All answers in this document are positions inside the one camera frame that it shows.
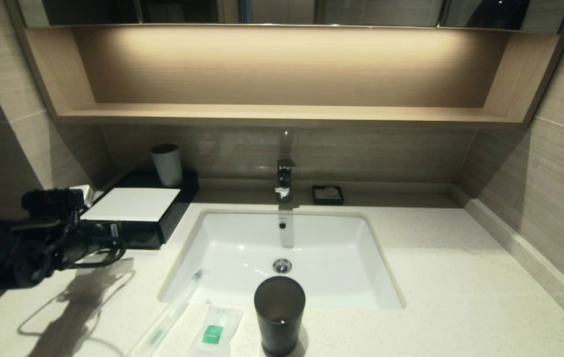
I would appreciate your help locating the pale grey cup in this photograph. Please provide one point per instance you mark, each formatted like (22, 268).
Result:
(167, 167)

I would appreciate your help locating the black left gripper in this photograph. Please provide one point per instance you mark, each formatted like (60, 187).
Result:
(53, 250)

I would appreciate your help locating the mirrored wall cabinet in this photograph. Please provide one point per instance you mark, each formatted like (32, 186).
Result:
(376, 11)

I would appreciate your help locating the black soap dish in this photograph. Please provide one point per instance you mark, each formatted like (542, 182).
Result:
(317, 200)

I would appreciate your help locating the black amenity drawer box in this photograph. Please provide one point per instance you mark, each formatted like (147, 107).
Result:
(180, 212)

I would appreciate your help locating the chrome basin faucet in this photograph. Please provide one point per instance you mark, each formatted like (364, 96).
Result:
(284, 178)

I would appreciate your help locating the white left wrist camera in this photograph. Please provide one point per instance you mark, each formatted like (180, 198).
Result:
(86, 194)

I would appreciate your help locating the wooden wall shelf niche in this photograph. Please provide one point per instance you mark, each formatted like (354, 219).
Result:
(282, 114)

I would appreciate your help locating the clear toothbrush packet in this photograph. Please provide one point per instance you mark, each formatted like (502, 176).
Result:
(172, 312)

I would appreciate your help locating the chrome sink drain plug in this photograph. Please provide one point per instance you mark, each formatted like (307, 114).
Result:
(282, 266)

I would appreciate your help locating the white ceramic sink basin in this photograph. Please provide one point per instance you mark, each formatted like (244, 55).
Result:
(331, 267)

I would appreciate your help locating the white card panel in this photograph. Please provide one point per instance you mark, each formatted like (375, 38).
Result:
(130, 203)

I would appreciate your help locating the round beige soap bar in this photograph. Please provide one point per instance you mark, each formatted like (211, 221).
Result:
(331, 191)

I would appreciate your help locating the white sachet green label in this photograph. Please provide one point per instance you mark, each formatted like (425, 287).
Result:
(215, 329)

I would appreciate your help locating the black box drawer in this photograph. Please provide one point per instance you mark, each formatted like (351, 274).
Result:
(145, 237)

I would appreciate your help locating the dark grey tumbler cup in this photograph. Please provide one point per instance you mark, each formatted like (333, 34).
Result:
(279, 322)

